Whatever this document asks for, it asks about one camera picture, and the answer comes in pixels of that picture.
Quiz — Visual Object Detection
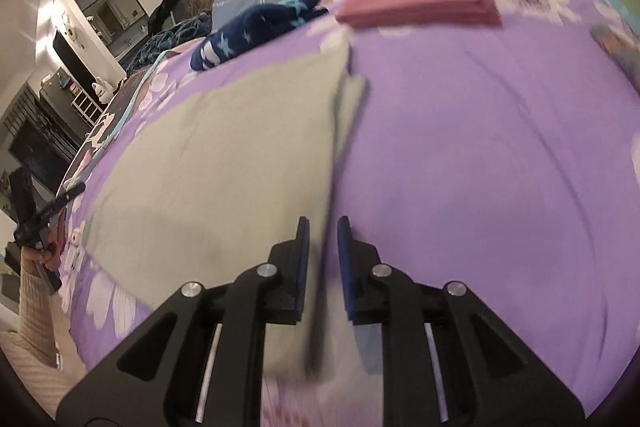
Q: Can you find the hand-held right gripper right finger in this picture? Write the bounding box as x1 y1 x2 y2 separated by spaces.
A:
336 216 586 427

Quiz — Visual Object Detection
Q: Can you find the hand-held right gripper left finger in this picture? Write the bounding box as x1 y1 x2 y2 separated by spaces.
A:
55 216 311 427

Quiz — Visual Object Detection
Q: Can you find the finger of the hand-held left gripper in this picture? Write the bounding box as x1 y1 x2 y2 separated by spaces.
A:
9 168 36 233
42 181 87 228

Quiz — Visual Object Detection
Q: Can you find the grey long-sleeve shirt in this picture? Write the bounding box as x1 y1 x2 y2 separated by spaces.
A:
82 42 371 380

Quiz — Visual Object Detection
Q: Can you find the person's left forearm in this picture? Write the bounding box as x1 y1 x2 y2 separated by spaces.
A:
0 264 76 427

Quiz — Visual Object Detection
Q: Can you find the person's left hand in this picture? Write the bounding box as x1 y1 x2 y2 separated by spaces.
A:
20 219 68 280

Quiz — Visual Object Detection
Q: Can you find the dark cabinet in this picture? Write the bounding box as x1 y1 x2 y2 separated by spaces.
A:
7 87 86 188

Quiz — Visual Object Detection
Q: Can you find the white shelf rack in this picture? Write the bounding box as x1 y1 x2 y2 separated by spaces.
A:
72 92 103 125

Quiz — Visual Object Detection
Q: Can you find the white cat figurine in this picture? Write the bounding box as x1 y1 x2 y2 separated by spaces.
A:
91 77 113 105

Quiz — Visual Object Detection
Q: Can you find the black television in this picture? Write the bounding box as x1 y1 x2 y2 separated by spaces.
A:
52 29 108 80

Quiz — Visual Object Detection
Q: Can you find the purple floral bed sheet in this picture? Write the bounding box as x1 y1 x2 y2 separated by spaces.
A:
60 0 640 427

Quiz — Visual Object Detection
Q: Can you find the dark teal blanket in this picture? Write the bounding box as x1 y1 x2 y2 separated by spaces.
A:
125 13 213 75

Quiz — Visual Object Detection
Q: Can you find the black garment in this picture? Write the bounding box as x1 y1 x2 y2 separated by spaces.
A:
147 0 196 35

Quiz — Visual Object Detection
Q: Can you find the navy star print fleece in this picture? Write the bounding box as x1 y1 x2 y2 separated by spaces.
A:
189 0 330 72

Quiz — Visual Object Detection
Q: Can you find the white bear wall decoration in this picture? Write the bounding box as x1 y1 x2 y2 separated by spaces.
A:
62 12 86 40

